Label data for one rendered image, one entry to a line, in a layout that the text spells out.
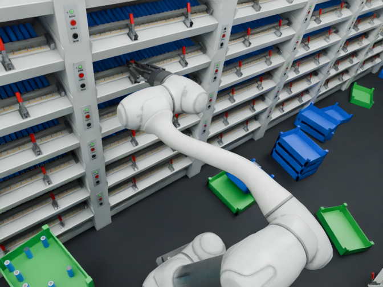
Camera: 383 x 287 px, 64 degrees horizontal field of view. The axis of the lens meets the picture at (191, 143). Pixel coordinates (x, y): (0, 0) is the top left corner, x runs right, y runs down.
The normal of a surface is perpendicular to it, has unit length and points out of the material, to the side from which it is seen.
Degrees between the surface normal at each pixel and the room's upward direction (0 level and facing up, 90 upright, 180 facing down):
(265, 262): 9
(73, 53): 90
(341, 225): 0
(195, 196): 0
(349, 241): 0
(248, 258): 20
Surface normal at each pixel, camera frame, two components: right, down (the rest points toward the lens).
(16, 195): 0.32, -0.48
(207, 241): 0.27, -0.75
